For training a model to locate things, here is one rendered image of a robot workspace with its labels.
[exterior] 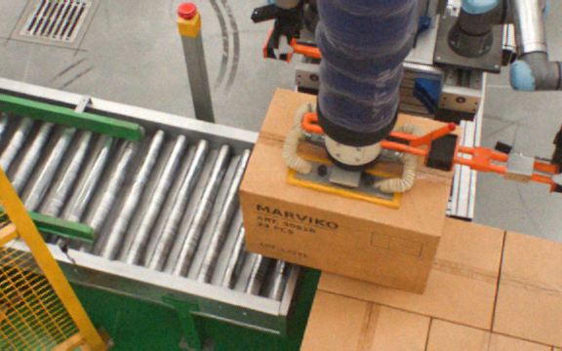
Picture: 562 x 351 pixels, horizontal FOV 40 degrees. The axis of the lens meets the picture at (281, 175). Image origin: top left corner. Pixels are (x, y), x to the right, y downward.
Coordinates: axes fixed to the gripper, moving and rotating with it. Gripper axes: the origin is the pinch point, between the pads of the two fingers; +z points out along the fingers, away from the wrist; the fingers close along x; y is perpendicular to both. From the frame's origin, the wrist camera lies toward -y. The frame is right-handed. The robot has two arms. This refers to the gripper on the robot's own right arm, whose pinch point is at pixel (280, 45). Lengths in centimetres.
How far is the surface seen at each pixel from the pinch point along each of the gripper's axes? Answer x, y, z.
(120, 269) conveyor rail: -61, -40, 61
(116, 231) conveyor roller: -46, -48, 66
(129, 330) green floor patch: -62, -47, 120
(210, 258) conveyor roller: -47, -12, 65
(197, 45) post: 20, -37, 33
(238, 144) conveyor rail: 2, -17, 65
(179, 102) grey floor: 54, -68, 122
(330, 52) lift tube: -35, 23, -43
